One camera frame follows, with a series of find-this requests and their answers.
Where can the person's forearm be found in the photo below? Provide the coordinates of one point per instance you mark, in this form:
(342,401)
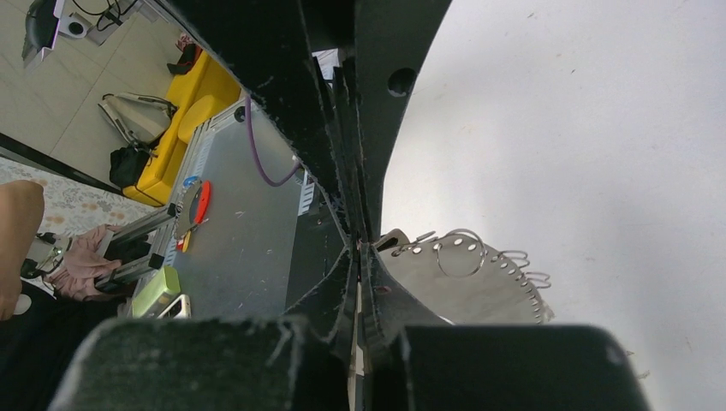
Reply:
(22,211)

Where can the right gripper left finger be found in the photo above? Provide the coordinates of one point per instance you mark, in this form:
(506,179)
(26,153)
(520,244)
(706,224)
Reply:
(282,363)

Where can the yellow sofa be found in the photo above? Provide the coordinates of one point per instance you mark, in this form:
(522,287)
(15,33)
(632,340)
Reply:
(204,91)

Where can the red and blue key tags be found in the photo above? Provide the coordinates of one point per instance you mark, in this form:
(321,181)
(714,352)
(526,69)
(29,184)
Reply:
(191,210)

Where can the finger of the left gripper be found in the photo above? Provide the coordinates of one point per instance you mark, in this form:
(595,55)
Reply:
(267,46)
(391,42)

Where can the green box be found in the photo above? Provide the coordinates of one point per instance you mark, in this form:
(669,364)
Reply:
(157,294)

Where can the grey backpack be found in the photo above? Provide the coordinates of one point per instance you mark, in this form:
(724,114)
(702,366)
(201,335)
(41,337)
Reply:
(141,120)

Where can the black bag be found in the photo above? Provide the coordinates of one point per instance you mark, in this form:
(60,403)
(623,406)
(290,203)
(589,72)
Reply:
(127,165)

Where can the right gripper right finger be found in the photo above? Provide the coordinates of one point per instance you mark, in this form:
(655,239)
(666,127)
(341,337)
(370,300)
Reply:
(416,361)

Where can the pink cloth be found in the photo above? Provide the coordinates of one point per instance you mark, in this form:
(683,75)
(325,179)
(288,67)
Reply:
(81,266)

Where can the right white cable duct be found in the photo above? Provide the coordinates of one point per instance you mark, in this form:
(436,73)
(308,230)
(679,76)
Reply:
(308,187)

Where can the white desk device with cables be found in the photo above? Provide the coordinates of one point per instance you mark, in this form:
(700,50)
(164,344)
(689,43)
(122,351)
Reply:
(47,21)

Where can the aluminium profile stand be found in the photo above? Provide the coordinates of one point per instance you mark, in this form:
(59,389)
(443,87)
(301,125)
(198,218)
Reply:
(138,246)

